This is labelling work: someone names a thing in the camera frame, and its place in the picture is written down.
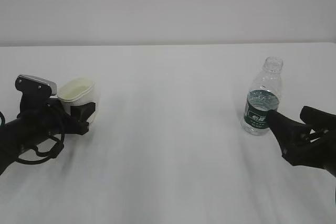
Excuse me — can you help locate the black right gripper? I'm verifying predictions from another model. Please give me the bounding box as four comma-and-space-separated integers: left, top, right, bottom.
266, 106, 335, 176

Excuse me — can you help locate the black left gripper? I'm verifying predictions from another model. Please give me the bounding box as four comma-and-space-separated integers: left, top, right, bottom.
14, 91, 96, 145

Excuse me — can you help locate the white paper cup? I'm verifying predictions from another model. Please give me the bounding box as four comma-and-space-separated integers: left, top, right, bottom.
57, 77, 100, 124

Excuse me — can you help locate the clear green-label water bottle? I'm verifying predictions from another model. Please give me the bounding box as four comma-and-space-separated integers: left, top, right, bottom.
240, 57, 284, 135

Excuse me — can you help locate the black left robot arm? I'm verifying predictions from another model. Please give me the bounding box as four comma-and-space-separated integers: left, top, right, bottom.
1, 74, 98, 172

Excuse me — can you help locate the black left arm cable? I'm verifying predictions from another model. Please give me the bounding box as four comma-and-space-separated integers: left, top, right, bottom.
0, 103, 66, 166

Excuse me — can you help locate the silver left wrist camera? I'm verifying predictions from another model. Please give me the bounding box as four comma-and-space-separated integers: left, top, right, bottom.
15, 74, 57, 97

